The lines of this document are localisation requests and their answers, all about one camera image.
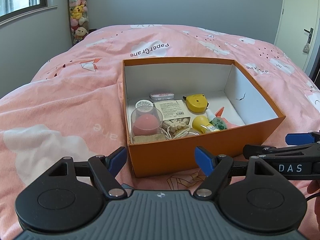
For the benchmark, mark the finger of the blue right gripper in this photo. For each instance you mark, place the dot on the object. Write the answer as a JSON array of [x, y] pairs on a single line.
[[205, 160]]

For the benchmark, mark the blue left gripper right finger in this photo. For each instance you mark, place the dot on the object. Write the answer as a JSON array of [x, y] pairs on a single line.
[[299, 138]]

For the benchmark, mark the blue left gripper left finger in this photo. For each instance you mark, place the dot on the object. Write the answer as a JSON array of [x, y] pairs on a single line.
[[116, 160]]

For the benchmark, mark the gold square box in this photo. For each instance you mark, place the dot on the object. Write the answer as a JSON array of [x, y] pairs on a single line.
[[145, 139]]

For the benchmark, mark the yellow cap bottle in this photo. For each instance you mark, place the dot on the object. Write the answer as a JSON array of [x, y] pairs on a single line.
[[201, 124]]

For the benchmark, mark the green spray bottle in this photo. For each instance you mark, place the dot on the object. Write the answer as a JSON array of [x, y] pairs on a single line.
[[216, 121]]

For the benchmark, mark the clear jar pink sponge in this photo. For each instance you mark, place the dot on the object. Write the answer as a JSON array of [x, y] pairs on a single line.
[[146, 119]]

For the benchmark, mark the white paper box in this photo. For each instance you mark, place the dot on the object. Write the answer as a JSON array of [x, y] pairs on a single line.
[[172, 109]]

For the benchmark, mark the yellow tape measure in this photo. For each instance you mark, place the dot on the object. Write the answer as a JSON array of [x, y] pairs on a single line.
[[196, 103]]

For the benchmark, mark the orange cardboard box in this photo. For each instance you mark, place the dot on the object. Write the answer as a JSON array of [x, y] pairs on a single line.
[[224, 82]]

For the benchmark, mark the pink white tin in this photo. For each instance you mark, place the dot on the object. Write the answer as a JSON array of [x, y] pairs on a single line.
[[162, 96]]

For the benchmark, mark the pink patterned bed duvet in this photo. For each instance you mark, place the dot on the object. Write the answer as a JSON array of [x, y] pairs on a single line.
[[74, 104]]

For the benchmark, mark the white door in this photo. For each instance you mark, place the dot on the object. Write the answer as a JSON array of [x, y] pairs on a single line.
[[297, 15]]

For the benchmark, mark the plush toy storage column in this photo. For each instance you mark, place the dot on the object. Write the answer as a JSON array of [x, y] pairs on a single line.
[[78, 20]]

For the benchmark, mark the hanging pouch on handle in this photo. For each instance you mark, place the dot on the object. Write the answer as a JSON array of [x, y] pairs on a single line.
[[306, 48]]

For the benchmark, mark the black door handle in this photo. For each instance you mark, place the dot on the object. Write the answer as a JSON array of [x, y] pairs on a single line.
[[310, 34]]

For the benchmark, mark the window frame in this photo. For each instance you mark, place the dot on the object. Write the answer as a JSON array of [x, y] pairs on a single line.
[[22, 0]]

